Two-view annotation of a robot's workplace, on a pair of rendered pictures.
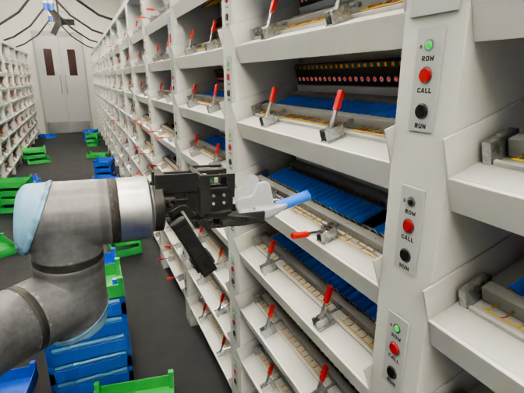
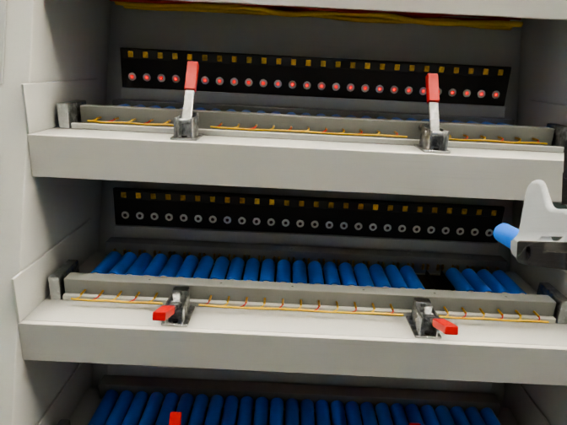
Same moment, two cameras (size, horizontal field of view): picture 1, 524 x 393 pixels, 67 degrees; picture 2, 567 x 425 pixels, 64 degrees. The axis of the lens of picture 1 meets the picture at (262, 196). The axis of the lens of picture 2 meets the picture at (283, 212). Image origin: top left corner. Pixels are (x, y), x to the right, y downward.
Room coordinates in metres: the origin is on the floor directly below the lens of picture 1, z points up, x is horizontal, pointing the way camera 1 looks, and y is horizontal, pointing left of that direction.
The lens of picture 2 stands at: (0.66, 0.38, 1.03)
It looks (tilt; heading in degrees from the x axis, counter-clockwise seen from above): 0 degrees down; 294
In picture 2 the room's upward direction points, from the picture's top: 3 degrees clockwise
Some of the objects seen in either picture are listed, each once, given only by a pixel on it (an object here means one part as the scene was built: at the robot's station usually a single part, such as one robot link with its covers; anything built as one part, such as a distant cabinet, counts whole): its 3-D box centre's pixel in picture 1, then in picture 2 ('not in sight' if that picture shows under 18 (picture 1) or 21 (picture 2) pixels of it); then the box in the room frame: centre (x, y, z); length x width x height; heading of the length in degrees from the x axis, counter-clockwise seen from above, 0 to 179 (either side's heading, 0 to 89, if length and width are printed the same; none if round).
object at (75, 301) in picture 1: (65, 293); not in sight; (0.49, 0.27, 0.92); 0.12 x 0.09 x 0.12; 153
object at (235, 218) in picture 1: (235, 216); not in sight; (0.57, 0.04, 1.01); 0.09 x 0.05 x 0.02; 109
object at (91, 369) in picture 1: (91, 351); not in sight; (1.39, 0.71, 0.12); 0.30 x 0.20 x 0.08; 113
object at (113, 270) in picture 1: (81, 282); not in sight; (1.39, 0.71, 0.44); 0.30 x 0.20 x 0.08; 113
